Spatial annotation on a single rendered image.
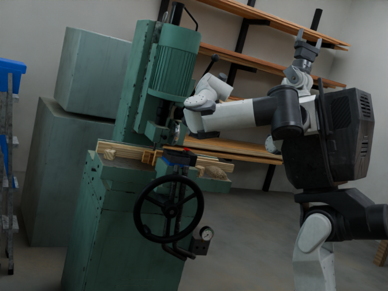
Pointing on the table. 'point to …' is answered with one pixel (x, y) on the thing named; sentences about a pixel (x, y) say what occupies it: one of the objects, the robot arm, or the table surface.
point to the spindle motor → (174, 63)
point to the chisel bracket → (152, 130)
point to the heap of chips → (216, 172)
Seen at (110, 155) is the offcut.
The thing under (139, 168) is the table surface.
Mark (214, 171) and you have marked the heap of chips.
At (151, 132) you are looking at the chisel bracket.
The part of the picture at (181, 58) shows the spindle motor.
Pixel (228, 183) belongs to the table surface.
